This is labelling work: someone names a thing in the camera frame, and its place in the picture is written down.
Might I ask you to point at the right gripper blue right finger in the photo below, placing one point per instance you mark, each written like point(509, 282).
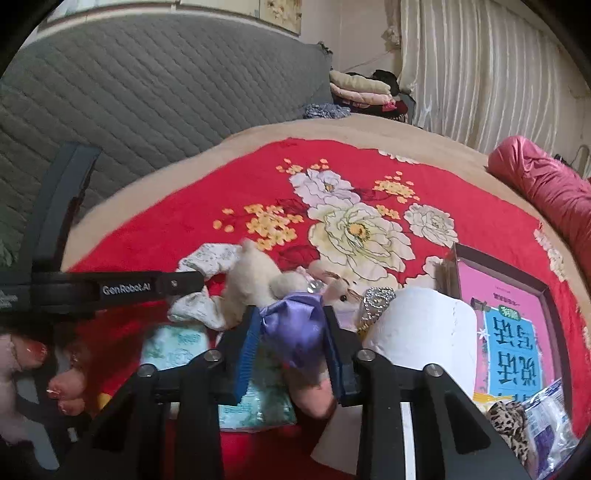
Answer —
point(340, 347)

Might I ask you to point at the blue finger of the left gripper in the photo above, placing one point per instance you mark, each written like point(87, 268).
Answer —
point(60, 196)

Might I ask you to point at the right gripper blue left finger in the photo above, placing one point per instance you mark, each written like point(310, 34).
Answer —
point(247, 352)

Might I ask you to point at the beige teddy with purple bow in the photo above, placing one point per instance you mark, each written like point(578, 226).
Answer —
point(292, 306)

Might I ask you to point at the white floral scrunchie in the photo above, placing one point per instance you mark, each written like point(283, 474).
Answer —
point(212, 311)

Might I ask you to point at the green flower tissue pack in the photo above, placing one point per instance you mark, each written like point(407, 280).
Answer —
point(263, 400)

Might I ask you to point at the white toilet paper roll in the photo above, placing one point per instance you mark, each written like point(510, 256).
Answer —
point(420, 326)

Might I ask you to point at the leopard print scrunchie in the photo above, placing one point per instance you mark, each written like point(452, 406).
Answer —
point(509, 421)

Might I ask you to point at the left hand painted nails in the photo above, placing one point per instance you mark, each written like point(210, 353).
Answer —
point(21, 355)

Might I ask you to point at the red floral blanket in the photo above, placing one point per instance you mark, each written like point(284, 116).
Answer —
point(373, 217)

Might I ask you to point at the dark tray with pink book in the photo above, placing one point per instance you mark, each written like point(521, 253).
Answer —
point(521, 347)

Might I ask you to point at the grey quilted headboard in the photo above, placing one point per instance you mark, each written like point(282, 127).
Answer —
point(148, 90)

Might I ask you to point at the beige bed cover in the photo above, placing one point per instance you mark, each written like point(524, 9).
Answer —
point(357, 130)

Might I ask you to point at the blue patterned cloth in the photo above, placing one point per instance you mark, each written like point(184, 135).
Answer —
point(326, 111)

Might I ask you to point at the stack of folded clothes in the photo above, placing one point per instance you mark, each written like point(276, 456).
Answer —
point(377, 95)

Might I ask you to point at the pink rolled duvet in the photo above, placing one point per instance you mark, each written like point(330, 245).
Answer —
point(553, 188)

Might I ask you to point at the white curtain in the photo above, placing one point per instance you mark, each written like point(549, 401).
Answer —
point(480, 73)

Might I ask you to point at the wall painting panels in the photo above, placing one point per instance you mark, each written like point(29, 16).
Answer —
point(285, 14)

